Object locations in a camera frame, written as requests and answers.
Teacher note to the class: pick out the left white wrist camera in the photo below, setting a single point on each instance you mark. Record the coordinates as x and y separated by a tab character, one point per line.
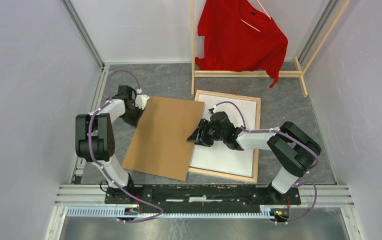
141	99

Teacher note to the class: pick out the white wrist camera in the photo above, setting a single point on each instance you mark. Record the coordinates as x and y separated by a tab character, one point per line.
213	109
141	99

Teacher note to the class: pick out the red t-shirt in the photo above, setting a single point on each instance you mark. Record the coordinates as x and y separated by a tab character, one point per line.
238	37

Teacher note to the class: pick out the wooden picture frame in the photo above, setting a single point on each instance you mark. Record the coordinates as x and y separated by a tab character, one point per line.
220	161

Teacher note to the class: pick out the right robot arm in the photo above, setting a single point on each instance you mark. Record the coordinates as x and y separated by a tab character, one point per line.
297	152

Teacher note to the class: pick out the brown cardboard backing board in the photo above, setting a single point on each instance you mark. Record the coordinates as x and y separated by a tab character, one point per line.
159	145

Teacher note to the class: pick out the pink clothes hanger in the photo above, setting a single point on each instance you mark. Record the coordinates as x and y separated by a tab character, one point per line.
264	11

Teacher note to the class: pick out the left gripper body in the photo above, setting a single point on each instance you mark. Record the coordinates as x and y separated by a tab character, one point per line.
132	117

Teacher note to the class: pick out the printed photo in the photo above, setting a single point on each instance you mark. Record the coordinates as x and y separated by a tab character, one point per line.
217	151

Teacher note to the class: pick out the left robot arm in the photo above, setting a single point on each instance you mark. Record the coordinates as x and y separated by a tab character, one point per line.
95	139

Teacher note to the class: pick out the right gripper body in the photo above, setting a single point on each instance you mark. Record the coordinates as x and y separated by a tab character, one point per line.
218	136

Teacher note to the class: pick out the wooden clothes rack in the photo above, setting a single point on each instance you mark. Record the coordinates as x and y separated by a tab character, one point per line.
318	37

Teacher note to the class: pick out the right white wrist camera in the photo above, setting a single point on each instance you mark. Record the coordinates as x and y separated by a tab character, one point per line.
213	109

